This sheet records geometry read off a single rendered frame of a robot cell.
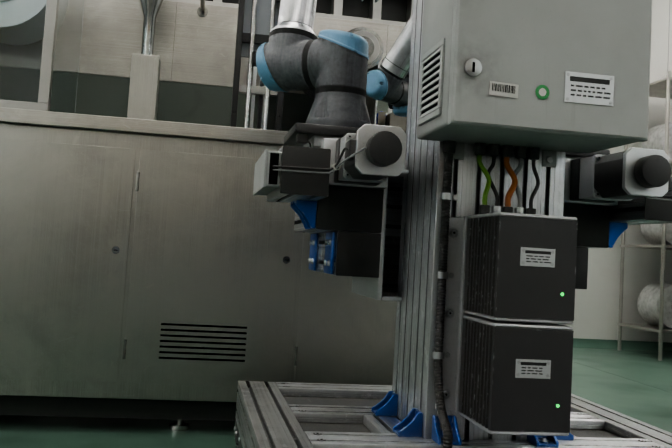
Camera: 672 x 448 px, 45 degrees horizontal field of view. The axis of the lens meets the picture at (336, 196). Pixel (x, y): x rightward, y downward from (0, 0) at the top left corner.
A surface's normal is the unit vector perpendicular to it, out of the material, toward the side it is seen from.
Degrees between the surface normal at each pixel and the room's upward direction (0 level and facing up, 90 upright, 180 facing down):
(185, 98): 90
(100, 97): 90
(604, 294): 90
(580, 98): 90
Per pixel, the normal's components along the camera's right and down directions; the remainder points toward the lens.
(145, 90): 0.17, -0.06
